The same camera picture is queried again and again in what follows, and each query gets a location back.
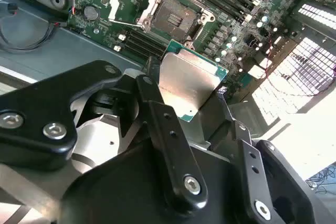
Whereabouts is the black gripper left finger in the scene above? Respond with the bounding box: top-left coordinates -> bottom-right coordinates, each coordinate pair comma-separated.
0,56 -> 208,215

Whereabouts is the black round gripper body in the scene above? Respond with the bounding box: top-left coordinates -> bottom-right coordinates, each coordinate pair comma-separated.
60,138 -> 251,224

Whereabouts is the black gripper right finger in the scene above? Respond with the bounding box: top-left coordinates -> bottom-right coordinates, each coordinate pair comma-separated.
196,94 -> 326,224

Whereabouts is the silver CPU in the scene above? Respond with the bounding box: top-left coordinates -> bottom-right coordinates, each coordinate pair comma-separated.
158,39 -> 229,123

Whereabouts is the metal socket cover frame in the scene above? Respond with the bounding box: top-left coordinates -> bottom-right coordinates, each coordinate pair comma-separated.
107,0 -> 165,28

